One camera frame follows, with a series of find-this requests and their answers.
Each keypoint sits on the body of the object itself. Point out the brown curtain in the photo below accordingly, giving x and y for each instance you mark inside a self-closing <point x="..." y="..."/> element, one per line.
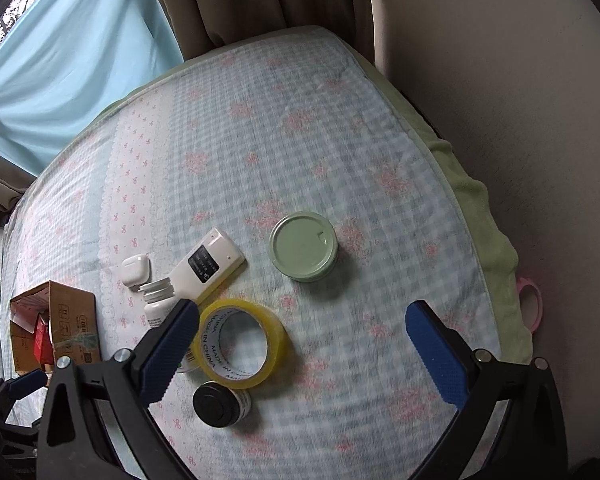
<point x="260" y="0"/>
<point x="0" y="185"/>

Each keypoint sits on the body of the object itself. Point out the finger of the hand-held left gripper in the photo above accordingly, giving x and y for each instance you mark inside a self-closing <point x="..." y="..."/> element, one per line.
<point x="26" y="383"/>

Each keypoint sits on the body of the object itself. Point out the yellow tape roll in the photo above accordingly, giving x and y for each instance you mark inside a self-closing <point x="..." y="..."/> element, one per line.
<point x="275" y="345"/>

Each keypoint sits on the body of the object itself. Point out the white earbuds case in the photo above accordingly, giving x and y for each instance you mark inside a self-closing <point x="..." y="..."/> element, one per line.
<point x="136" y="270"/>

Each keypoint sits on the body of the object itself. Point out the checkered floral printed blanket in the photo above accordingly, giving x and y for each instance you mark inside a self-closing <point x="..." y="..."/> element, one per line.
<point x="280" y="150"/>

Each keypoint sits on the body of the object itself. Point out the light blue curtain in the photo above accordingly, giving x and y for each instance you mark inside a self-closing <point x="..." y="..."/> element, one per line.
<point x="80" y="60"/>

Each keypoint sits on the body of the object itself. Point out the white pill bottle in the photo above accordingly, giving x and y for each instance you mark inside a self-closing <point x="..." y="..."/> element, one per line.
<point x="159" y="305"/>

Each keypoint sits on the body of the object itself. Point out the green blanket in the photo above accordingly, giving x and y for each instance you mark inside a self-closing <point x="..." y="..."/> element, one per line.
<point x="485" y="240"/>

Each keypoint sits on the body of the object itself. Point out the small black-lidded jar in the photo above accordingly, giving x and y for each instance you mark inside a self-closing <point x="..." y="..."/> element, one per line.
<point x="215" y="405"/>

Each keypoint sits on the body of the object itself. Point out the white remote control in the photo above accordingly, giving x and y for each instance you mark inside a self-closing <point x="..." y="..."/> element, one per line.
<point x="206" y="265"/>

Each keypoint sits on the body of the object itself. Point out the green round lid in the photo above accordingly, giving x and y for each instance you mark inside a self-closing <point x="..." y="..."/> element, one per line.
<point x="300" y="247"/>

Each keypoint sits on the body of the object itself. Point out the cardboard box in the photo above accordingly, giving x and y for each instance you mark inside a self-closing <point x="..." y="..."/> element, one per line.
<point x="72" y="320"/>

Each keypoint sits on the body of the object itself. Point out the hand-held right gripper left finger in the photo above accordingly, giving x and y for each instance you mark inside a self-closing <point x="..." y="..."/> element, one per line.
<point x="169" y="352"/>

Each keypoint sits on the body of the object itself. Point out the red packet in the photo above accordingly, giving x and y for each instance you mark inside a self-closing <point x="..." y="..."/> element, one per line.
<point x="42" y="342"/>

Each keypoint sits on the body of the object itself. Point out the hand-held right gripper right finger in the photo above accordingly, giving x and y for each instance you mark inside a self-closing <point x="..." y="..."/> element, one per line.
<point x="439" y="360"/>

